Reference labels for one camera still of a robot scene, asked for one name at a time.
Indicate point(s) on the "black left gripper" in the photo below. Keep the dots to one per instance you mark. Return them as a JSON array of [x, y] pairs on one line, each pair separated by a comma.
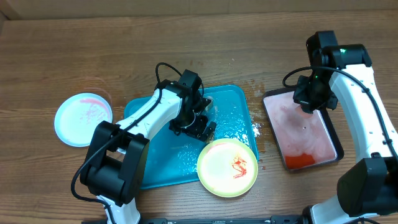
[[198, 130]]

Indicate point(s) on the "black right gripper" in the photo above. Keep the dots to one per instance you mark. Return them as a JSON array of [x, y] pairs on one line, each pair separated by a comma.
[[301, 98]]

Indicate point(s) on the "yellow plate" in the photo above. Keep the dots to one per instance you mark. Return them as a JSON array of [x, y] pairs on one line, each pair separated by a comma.
[[227, 168]]

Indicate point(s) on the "light blue plate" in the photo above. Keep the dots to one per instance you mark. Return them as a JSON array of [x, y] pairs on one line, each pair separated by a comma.
[[77, 117]]

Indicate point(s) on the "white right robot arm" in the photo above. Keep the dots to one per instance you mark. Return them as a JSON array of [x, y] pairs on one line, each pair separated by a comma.
[[343, 74]]

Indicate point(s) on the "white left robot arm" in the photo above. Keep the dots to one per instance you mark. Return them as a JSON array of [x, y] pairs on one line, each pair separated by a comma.
[[115, 162]]

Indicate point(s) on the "blue plastic tray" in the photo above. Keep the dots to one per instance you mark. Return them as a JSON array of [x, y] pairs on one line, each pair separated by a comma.
[[173, 159]]

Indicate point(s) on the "black tray with red water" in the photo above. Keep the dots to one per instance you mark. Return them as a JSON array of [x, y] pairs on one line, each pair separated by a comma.
[[303, 140]]

